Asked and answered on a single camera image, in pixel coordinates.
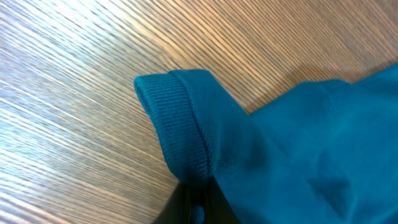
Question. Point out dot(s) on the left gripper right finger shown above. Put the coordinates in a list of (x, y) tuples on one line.
[(217, 208)]

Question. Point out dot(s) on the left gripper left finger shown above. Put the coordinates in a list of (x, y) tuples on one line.
[(177, 208)]

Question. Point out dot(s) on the blue polo shirt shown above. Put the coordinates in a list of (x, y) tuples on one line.
[(324, 152)]

